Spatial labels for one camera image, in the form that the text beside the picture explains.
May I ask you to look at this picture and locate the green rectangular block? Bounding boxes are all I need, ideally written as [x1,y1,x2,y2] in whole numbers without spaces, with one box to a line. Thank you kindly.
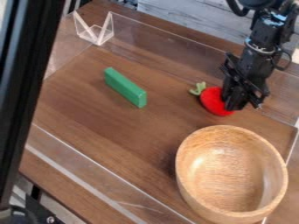
[104,67,147,108]

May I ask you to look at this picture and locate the black clamp with screw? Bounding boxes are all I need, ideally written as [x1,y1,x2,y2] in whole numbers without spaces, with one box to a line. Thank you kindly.
[8,195,66,224]

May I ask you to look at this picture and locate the black vertical frame post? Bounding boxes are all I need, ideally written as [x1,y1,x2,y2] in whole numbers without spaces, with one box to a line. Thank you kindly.
[0,0,66,211]

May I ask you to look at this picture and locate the wooden bowl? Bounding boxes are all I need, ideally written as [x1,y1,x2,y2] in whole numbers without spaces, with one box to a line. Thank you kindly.
[175,125,289,224]

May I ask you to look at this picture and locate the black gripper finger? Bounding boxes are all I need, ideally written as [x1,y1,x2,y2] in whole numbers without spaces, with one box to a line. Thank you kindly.
[224,86,251,111]
[222,76,238,101]

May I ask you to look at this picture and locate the clear acrylic tray walls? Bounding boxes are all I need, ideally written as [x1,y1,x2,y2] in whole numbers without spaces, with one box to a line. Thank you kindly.
[22,14,298,224]

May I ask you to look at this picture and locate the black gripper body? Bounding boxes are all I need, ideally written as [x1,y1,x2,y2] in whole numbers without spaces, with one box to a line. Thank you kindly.
[219,47,282,109]

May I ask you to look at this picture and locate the clear acrylic corner bracket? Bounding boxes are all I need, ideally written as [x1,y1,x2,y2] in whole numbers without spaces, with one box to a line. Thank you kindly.
[72,12,115,46]

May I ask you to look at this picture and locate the red plush strawberry toy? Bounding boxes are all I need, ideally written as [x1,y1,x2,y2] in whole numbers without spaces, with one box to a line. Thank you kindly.
[190,82,234,116]

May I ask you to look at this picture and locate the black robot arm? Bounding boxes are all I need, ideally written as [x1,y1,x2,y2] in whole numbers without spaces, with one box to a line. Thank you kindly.
[220,0,299,111]

